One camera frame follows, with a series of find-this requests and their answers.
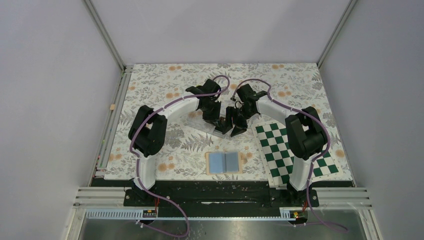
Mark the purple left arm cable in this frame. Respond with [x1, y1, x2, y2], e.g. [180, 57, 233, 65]
[129, 75, 231, 237]

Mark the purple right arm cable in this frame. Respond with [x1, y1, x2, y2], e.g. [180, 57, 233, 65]
[230, 78, 349, 233]

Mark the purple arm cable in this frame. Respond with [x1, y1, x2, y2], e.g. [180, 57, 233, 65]
[129, 75, 231, 237]
[230, 78, 349, 233]

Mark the clear plastic card box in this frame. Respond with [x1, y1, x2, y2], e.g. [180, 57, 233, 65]
[186, 110, 231, 140]

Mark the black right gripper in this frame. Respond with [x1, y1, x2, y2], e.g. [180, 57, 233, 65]
[222, 105, 256, 138]

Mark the floral table mat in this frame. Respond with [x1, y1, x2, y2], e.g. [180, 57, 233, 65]
[104, 63, 353, 181]

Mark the aluminium frame rail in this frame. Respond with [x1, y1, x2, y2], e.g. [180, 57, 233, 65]
[86, 65, 134, 187]

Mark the green white chessboard mat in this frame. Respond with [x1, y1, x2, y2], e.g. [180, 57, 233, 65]
[251, 120, 343, 187]

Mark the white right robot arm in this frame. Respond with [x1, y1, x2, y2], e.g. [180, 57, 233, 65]
[230, 84, 330, 206]

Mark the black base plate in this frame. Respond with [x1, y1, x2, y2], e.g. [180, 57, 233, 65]
[94, 180, 354, 218]

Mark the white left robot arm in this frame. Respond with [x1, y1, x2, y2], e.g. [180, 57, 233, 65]
[128, 79, 235, 206]

